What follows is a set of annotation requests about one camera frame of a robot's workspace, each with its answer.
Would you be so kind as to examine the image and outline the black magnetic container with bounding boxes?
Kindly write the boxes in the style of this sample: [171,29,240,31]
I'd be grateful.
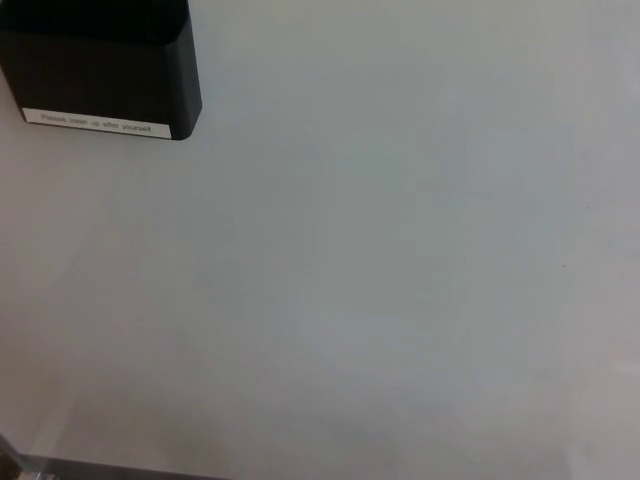
[0,0,204,142]

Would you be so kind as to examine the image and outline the white whiteboard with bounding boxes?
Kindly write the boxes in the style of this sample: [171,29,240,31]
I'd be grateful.
[0,0,640,480]

